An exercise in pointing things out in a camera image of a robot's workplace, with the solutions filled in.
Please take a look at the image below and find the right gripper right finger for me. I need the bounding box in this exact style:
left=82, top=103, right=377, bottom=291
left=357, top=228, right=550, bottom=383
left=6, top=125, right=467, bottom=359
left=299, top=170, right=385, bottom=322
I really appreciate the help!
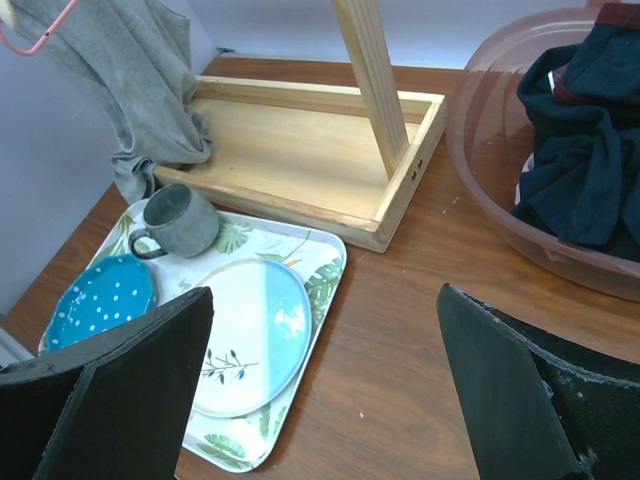
left=436, top=284, right=639, bottom=479

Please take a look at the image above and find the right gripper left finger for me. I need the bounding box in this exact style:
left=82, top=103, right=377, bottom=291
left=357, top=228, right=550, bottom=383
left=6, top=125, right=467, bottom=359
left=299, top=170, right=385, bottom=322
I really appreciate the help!
left=1, top=287, right=214, bottom=479

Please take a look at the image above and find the navy maroon tank top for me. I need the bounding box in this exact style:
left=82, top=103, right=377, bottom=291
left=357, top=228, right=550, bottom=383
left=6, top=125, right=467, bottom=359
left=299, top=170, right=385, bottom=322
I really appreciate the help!
left=512, top=3, right=639, bottom=261

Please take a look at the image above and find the grey tank top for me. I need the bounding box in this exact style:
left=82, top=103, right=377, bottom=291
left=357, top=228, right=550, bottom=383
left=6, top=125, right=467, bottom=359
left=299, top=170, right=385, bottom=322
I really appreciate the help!
left=44, top=1, right=212, bottom=203

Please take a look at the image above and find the pink plastic hanger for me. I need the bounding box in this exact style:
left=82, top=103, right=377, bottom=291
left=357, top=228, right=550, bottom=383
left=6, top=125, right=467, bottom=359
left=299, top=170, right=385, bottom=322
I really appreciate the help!
left=0, top=0, right=81, bottom=57

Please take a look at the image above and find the blue dotted plate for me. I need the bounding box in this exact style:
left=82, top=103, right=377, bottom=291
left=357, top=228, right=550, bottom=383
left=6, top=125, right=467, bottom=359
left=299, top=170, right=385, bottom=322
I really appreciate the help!
left=40, top=254, right=158, bottom=353

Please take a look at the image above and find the cream and blue plate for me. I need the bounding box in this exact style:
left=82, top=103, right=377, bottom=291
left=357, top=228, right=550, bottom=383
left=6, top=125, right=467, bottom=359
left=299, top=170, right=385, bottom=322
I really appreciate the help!
left=193, top=258, right=312, bottom=418

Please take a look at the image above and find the grey ceramic mug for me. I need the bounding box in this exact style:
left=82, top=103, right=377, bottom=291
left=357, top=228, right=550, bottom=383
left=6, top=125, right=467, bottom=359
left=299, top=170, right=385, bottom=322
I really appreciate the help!
left=128, top=184, right=220, bottom=260

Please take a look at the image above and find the pink transparent plastic bin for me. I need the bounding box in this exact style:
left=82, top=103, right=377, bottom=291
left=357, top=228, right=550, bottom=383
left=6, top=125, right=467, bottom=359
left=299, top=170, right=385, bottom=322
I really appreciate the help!
left=446, top=1, right=639, bottom=301

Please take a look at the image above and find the wooden clothes rack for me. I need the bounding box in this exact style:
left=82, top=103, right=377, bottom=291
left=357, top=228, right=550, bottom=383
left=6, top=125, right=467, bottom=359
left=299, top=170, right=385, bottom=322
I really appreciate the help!
left=154, top=1, right=446, bottom=252

